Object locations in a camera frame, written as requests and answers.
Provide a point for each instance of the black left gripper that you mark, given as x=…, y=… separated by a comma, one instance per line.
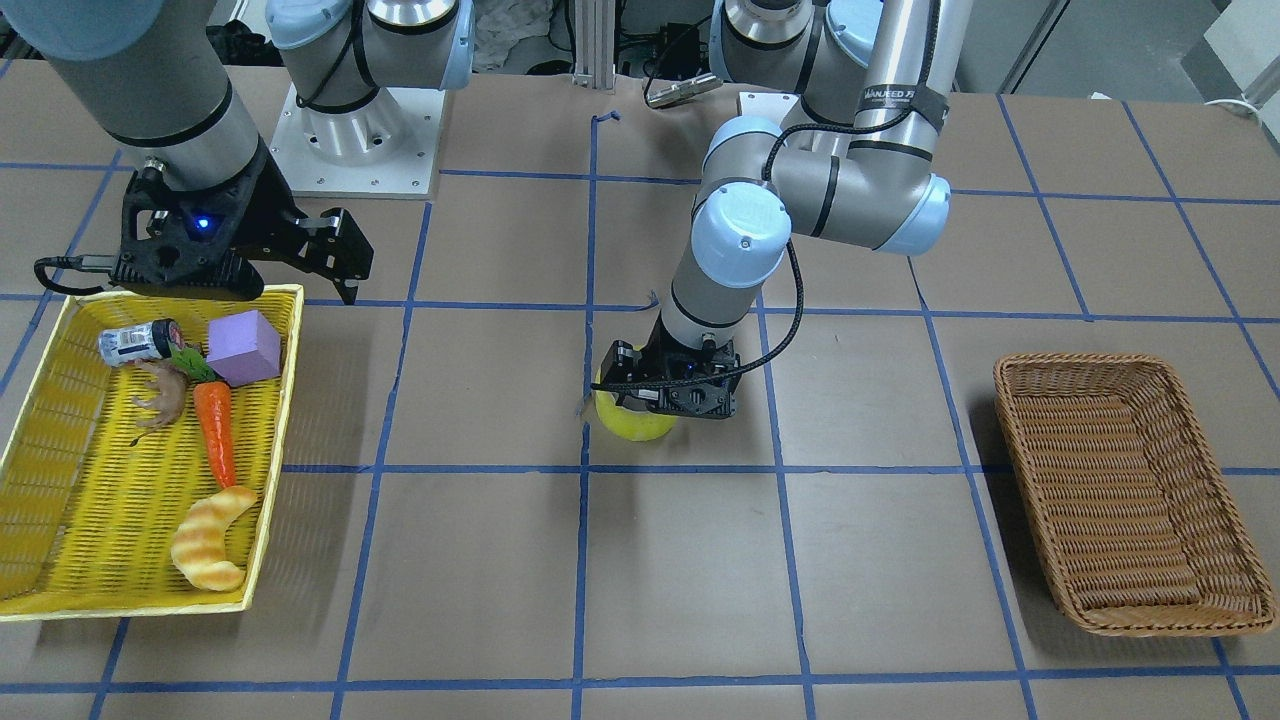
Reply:
x=624, y=361

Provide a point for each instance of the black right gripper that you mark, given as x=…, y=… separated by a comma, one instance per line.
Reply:
x=268, y=213

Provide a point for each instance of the yellow packing tape roll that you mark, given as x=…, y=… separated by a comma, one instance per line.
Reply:
x=634, y=426

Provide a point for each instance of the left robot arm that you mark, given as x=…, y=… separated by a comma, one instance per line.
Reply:
x=852, y=163

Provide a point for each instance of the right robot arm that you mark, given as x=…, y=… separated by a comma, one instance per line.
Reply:
x=148, y=73

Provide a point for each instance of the purple foam cube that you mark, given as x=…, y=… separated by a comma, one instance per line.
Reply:
x=244, y=348

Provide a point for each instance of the toy carrot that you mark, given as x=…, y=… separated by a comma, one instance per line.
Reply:
x=213, y=406

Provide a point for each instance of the brown ginger root toy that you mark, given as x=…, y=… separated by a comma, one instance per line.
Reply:
x=169, y=384

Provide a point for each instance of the small spice jar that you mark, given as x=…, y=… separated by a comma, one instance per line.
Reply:
x=149, y=341

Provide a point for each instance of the toy croissant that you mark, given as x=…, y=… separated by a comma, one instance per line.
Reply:
x=199, y=544

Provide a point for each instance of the yellow woven tray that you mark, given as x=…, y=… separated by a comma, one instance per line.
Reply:
x=89, y=508

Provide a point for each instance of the brown wicker basket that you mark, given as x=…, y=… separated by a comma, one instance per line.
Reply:
x=1135, y=529

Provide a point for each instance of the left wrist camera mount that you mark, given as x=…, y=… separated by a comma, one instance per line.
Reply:
x=711, y=397

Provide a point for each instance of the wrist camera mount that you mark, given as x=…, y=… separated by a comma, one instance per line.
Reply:
x=711, y=397
x=182, y=244

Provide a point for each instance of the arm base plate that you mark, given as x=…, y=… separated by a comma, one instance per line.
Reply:
x=386, y=150
x=772, y=106

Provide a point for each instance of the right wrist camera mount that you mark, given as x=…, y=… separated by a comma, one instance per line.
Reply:
x=182, y=244

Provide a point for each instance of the aluminium frame post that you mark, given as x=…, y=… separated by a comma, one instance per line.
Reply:
x=595, y=40

